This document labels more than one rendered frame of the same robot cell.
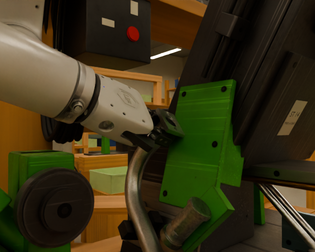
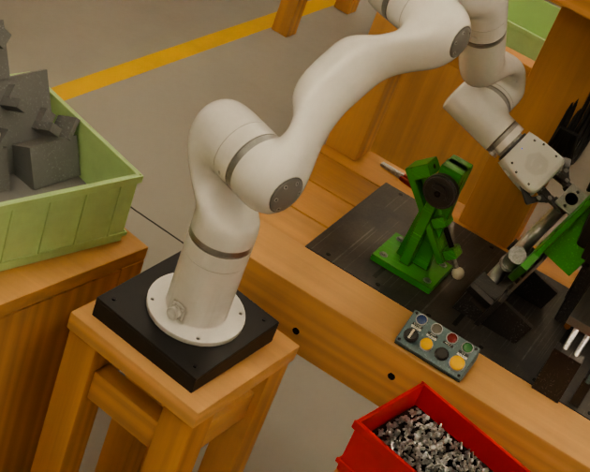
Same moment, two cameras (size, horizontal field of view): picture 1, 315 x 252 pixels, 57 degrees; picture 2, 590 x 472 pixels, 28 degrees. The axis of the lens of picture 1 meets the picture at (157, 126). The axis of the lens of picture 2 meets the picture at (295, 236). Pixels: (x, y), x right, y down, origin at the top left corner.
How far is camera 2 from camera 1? 2.18 m
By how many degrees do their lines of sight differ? 64
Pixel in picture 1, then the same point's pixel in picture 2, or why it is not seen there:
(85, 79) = (501, 140)
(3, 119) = (529, 111)
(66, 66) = (494, 129)
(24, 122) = (543, 123)
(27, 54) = (475, 117)
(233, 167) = (567, 258)
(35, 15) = (515, 84)
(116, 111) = (511, 168)
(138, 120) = (523, 182)
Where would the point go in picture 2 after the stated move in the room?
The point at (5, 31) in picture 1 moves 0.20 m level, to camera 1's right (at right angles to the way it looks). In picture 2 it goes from (471, 101) to (516, 157)
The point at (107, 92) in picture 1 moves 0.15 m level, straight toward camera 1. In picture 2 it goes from (519, 153) to (464, 154)
